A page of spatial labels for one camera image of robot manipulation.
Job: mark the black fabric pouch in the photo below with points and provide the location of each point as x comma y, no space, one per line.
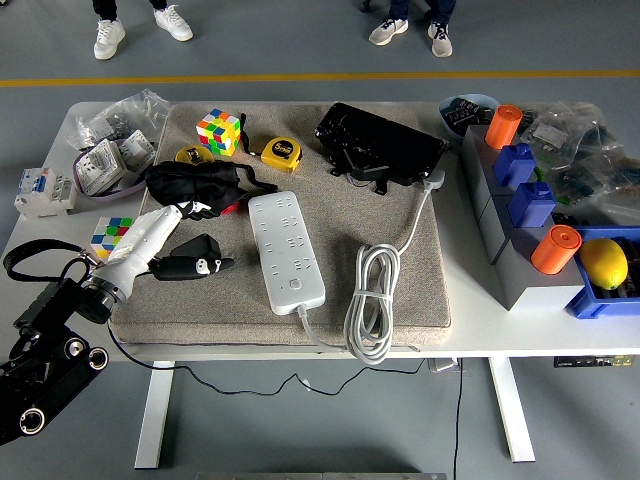
190,182

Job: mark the colourful puzzle cube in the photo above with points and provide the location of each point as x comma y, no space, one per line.
107,235

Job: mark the purple bowl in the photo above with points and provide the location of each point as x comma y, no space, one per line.
131,189

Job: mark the white-sided puzzle cube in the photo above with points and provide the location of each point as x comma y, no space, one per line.
217,132

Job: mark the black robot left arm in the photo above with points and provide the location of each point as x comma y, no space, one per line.
30,380

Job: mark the grey-brown mat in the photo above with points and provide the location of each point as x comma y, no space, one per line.
340,225

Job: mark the black plastic tray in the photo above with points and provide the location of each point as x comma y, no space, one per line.
380,142

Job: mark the orange cylinder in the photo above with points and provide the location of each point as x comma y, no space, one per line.
555,252
504,127

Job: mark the grey box under table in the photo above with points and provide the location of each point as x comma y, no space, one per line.
445,365

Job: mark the clear bag of parts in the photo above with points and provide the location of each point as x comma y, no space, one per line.
115,120

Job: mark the small white wall socket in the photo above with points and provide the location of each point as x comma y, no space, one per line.
136,150

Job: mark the green plastic piece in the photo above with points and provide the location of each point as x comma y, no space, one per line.
563,199
539,174

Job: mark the person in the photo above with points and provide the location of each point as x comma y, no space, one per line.
440,42
107,40

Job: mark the white table leg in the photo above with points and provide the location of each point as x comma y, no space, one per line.
152,415
512,415

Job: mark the clear bag of components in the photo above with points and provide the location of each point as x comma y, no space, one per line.
600,180
550,132

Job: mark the black table control panel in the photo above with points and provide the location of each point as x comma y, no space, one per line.
590,361

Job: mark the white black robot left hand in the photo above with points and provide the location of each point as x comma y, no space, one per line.
145,235

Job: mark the yellow black round tape measure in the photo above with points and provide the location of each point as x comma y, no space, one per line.
194,155

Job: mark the yellow lemon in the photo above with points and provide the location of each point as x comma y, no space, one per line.
602,262

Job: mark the blue block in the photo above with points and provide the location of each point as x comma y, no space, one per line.
515,167
532,205

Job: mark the large white wall socket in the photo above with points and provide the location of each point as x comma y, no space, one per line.
100,167

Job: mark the blue bin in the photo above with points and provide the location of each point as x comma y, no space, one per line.
582,305

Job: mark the small red object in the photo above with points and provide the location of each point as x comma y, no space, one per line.
230,209

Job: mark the white power strip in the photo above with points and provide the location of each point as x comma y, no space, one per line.
285,250

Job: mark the blue bowl of circuit boards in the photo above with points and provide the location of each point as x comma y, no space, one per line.
450,125

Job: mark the white circuit breaker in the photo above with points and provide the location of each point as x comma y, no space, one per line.
42,195

